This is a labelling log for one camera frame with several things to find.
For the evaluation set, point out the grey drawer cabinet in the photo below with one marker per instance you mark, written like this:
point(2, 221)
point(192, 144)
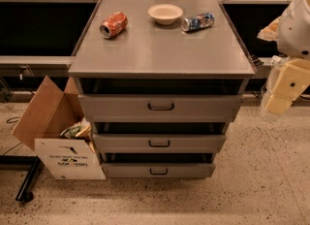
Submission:
point(150, 59)

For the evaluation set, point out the black metal table leg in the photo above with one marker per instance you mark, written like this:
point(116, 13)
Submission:
point(31, 165)

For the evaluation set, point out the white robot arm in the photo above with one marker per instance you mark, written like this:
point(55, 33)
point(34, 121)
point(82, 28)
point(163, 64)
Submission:
point(291, 32)

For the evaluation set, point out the grey bottom drawer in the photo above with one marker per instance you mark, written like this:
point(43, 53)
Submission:
point(143, 170)

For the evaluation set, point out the grey drawer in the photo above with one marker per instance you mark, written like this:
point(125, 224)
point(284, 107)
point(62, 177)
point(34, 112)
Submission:
point(159, 108)
point(143, 170)
point(151, 143)

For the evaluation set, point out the crushed orange soda can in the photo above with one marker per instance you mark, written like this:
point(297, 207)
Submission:
point(113, 25)

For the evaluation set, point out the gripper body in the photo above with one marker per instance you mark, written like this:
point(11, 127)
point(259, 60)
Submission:
point(295, 30)

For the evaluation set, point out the grey top drawer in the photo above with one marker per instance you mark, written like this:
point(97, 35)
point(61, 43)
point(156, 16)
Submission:
point(159, 108)

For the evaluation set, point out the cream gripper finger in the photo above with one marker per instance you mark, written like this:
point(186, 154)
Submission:
point(277, 105)

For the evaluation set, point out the grey middle drawer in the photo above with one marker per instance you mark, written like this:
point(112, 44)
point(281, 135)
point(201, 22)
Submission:
point(151, 143)

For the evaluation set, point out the open cardboard box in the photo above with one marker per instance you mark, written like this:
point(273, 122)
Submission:
point(50, 112)

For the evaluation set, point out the blue pepsi can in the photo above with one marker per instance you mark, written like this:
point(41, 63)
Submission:
point(197, 22)

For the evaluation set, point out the trash inside cardboard box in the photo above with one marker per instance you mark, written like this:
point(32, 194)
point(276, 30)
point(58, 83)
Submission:
point(81, 130)

